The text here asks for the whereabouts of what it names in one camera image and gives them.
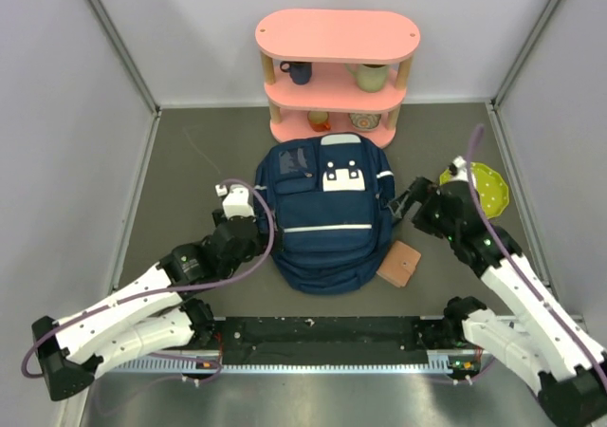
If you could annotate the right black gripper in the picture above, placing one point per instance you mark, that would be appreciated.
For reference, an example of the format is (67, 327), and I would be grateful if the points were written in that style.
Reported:
(427, 192)

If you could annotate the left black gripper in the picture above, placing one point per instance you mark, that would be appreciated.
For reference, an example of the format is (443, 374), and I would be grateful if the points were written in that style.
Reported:
(220, 215)

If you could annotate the navy blue backpack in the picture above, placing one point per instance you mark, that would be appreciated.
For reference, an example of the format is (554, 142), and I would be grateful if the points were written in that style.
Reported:
(329, 195)

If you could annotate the tan leather wallet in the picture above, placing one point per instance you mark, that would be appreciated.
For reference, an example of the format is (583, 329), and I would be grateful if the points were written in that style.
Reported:
(399, 264)

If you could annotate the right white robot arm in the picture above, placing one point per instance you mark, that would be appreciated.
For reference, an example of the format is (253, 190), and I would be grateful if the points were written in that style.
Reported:
(563, 367)

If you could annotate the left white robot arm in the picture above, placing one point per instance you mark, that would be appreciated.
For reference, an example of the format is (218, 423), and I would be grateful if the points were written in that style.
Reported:
(159, 310)

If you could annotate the green polka dot plate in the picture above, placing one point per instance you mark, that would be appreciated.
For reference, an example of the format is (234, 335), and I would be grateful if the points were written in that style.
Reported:
(492, 189)

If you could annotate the patterned ceramic bowl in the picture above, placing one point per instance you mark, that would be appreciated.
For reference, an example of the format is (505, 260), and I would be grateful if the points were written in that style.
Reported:
(365, 122)

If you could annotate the orange cup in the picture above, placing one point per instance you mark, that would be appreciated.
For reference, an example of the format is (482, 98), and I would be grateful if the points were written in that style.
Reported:
(319, 121)

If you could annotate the pale green mug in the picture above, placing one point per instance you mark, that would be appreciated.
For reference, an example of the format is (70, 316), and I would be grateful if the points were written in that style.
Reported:
(369, 78)

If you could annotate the pink three-tier shelf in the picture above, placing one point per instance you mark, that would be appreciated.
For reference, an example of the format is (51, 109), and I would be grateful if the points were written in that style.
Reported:
(329, 39)

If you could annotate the dark blue mug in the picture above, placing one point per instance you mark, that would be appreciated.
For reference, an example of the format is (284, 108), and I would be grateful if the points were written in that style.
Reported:
(300, 73)

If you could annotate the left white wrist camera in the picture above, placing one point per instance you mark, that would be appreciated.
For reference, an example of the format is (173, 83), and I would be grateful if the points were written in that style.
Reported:
(235, 200)

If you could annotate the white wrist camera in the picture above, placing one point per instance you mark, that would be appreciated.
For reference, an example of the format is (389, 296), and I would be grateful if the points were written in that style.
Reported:
(235, 200)
(458, 170)

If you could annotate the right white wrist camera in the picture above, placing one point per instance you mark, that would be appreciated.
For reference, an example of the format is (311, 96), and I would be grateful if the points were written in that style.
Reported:
(458, 170)

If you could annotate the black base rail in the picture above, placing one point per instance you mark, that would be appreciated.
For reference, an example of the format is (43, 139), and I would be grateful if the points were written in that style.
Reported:
(330, 340)

